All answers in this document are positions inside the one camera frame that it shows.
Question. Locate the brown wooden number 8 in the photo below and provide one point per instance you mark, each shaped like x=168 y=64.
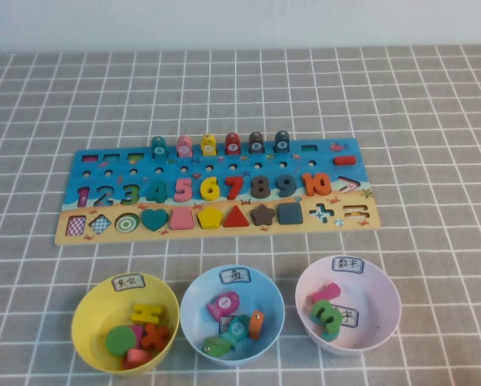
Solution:
x=261 y=180

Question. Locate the red wooden number 7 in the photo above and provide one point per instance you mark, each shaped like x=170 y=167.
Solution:
x=235 y=181

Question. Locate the teal wooden number 4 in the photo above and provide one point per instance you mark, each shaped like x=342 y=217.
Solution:
x=160 y=194

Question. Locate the paper label inside blue bowl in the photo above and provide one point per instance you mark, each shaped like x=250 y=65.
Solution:
x=225 y=322

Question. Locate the pink fish piece number 5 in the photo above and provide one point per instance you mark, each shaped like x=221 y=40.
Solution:
x=184 y=148

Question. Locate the paper label on blue rim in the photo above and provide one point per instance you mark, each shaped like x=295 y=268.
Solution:
x=235 y=276

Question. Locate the magenta fish piece number 1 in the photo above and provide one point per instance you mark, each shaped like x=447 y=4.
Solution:
x=223 y=305

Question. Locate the brown fish piece number 8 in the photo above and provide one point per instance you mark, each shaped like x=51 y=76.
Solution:
x=257 y=144

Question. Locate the paper label inside pink bowl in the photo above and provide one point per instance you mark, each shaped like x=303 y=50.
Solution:
x=350 y=317

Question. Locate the magenta wooden shape piece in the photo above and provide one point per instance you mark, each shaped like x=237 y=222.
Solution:
x=139 y=331

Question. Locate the orange wooden cross sign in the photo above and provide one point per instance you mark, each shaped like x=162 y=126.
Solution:
x=155 y=337

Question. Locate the green wooden number 3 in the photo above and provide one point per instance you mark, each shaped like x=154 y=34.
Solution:
x=319 y=311

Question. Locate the coral wooden shape piece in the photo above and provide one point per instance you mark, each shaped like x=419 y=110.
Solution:
x=138 y=358

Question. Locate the yellow wooden pentagon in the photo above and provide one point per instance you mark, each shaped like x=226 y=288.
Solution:
x=210 y=218

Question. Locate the grey-blue wooden square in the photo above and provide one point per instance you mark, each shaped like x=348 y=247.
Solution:
x=290 y=213

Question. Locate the yellow wooden equals sign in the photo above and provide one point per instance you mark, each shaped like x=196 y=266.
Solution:
x=146 y=313

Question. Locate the paper label on pink rim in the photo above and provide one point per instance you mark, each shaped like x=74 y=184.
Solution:
x=348 y=265

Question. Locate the pink wooden trapezoid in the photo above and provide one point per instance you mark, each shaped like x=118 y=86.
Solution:
x=183 y=220

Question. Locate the teal fish piece number 2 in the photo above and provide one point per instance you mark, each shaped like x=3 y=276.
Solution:
x=236 y=329

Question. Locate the red wooden minus sign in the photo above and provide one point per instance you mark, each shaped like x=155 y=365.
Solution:
x=345 y=160

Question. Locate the orange fish piece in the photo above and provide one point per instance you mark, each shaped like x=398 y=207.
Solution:
x=256 y=325

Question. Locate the red wooden triangle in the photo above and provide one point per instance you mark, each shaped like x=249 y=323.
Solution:
x=236 y=219

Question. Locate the grey-blue wooden number 9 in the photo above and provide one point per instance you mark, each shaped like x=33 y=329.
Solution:
x=292 y=185

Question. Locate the paper label on yellow bowl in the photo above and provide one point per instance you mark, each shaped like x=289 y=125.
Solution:
x=128 y=282

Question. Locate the pink plastic bowl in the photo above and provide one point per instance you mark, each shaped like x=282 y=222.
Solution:
x=379 y=297

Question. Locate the green fish piece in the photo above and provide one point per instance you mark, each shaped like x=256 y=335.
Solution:
x=216 y=346

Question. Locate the colourful wooden puzzle board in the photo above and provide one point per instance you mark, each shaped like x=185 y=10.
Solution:
x=264 y=167

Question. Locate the yellow wooden number 6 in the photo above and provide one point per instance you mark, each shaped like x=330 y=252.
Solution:
x=206 y=191

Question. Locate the red fish piece number 7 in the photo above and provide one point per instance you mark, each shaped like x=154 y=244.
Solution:
x=233 y=145

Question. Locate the brown wooden star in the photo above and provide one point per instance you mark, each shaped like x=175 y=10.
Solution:
x=263 y=215

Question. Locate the teal wooden heart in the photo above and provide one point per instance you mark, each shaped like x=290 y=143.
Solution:
x=154 y=219

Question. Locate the dark blue fish number 9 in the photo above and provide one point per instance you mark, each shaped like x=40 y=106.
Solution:
x=282 y=142

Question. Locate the yellow plastic bowl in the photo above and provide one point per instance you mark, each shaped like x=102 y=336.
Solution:
x=87 y=321

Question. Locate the green wooden circle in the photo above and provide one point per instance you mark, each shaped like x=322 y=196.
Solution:
x=120 y=341

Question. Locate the magenta wooden number 1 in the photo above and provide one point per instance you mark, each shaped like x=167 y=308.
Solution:
x=325 y=293

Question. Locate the pink wooden number 5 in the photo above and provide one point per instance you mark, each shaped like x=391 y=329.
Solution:
x=184 y=196

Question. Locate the yellow fish piece number 6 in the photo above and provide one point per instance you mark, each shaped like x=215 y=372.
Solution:
x=208 y=146

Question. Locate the grey white-checked tablecloth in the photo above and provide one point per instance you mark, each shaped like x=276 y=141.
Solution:
x=425 y=120

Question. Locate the orange wooden number 10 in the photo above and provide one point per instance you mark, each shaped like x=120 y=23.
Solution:
x=308 y=185

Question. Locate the blue plastic bowl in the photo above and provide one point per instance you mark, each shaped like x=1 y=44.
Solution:
x=272 y=305

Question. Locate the teal fish piece number 4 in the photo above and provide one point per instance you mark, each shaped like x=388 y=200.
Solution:
x=159 y=149

